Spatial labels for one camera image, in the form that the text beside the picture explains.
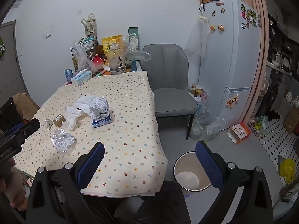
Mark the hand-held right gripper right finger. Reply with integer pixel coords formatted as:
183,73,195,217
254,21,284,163
195,141,274,224

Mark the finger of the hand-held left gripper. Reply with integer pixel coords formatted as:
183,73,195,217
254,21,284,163
0,118,41,145

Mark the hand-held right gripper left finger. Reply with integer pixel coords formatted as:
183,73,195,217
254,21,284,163
26,142,105,224

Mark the white trash bin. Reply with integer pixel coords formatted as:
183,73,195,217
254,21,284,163
173,151,214,192

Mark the small brown cardboard box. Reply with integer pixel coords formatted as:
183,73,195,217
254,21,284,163
53,114,66,127

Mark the clear plastic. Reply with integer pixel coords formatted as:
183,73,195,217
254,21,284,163
51,128,76,154

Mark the white plastic bag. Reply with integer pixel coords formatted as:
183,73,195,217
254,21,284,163
65,106,88,131
184,14,209,58

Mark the blue white package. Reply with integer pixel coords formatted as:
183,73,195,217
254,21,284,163
90,97,112,129

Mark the person's left hand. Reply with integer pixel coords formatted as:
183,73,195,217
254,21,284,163
0,158,30,211

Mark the brown chair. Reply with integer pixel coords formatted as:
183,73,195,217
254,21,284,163
12,93,40,119

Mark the dark jacket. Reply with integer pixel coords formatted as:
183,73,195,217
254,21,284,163
0,96,24,133

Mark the pile of filled plastic bags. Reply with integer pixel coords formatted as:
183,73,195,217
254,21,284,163
187,83,227,142

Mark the orange white cardboard box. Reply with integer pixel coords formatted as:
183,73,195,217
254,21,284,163
227,122,251,145

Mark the floral tablecloth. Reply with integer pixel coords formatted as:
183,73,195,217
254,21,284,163
13,71,169,197

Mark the crumpled white plastic wrapper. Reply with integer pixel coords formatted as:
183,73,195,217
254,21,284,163
73,94,104,117

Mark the yellow smiley plastic bag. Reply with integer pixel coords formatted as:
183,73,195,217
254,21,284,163
248,115,269,138

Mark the grey door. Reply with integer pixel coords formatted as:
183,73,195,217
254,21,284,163
0,21,30,108

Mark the yellow figure fridge magnet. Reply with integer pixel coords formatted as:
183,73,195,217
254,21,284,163
225,93,240,109

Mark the blue white tissue box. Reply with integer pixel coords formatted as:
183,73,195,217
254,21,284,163
71,70,92,87

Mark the white dotted floor mat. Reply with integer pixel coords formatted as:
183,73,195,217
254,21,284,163
258,114,299,166

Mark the yellow plastic item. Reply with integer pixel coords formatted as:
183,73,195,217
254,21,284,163
278,158,296,182

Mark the clear plastic bag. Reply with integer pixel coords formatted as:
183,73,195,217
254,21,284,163
121,34,152,69
71,41,98,75

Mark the grey upholstered chair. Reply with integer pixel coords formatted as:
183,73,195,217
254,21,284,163
141,44,198,141

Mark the red white vase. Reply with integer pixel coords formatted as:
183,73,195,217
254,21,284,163
92,54,105,71

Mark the white refrigerator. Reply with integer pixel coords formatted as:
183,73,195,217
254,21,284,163
198,0,262,131

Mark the large clear water bottle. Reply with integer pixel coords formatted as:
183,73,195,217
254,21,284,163
107,42,127,75

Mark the yellow snack bag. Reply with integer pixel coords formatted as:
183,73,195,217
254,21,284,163
101,35,123,62

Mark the hanging white plastic bag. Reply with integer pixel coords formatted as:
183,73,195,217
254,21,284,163
184,14,209,58

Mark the green box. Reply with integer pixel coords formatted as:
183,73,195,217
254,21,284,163
128,27,139,52

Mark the cluster of fridge magnets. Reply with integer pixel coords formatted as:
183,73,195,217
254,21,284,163
240,3,262,29

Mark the black wire basket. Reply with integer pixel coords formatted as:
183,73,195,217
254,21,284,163
78,37,98,52

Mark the cluttered wall shelf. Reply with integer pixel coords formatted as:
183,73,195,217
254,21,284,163
266,12,299,77

